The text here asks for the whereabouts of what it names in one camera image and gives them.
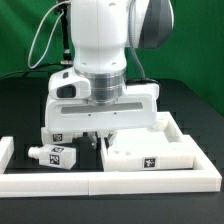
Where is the white U-shaped fence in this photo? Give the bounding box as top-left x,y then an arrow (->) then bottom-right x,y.
0,137 -> 222,198

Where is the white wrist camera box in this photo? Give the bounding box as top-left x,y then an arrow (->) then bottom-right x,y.
48,68 -> 91,99

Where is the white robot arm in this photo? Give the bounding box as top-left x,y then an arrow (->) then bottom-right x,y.
41,0 -> 174,144

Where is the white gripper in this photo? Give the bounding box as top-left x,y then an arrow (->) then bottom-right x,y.
45,89 -> 158,149

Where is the grey looped cable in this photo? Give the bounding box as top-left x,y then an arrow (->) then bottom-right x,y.
27,0 -> 74,70

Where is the black cable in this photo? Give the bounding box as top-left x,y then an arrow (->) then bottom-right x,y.
0,61 -> 74,82

